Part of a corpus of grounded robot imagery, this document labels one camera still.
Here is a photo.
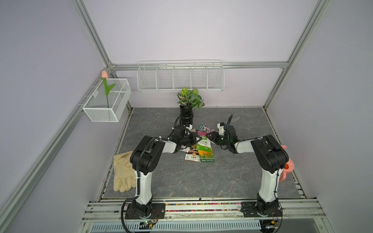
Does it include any green seed packet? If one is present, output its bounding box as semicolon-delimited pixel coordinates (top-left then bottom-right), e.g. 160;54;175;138
196;136;215;163

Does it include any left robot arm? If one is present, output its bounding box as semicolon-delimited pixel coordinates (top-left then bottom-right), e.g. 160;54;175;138
130;125;203;206

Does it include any orange marigold seed packet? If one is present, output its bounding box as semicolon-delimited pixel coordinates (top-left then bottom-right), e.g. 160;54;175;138
185;145;201;162

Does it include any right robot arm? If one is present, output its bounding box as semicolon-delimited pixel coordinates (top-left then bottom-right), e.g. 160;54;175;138
207;125;289;215

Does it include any pink watering can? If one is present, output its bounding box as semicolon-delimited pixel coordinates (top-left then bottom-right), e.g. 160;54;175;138
279;159;295;183

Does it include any white wire wall shelf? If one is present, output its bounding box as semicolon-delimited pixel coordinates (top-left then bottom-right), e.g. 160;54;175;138
137;60;225;92

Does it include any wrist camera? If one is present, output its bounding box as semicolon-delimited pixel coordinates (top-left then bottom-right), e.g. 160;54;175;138
185;124;193;131
217;122;225;136

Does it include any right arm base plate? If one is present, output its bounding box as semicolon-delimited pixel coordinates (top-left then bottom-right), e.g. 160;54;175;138
241;200;283;217

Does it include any white mesh basket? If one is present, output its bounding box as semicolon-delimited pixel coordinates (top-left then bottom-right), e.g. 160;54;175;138
83;78;131;122

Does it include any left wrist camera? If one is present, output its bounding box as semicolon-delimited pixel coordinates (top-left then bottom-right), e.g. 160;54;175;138
185;124;193;131

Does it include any purple flower seed packet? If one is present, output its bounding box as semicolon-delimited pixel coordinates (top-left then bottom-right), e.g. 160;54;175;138
197;124;215;136

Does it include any black vase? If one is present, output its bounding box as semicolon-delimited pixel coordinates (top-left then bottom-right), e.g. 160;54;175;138
180;105;194;125

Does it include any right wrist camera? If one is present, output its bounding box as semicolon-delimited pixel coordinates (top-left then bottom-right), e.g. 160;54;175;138
217;122;225;136

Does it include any white vent grille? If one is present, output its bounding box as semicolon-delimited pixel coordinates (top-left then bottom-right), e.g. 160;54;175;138
90;219;262;233

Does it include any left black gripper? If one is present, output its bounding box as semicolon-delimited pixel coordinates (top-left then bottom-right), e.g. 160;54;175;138
180;132;202;147

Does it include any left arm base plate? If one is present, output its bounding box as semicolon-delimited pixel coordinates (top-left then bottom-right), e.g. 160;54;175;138
124;203;166;220

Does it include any green artificial plant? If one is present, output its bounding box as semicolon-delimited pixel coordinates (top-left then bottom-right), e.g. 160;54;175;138
177;87;205;110

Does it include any beige work glove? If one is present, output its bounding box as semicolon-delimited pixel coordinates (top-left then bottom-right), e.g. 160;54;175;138
113;151;137;193

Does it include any pink artificial tulip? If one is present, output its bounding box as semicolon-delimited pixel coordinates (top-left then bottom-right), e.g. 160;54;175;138
102;70;116;108

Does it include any aluminium front rail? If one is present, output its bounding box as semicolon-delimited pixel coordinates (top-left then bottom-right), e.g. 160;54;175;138
81;198;327;223

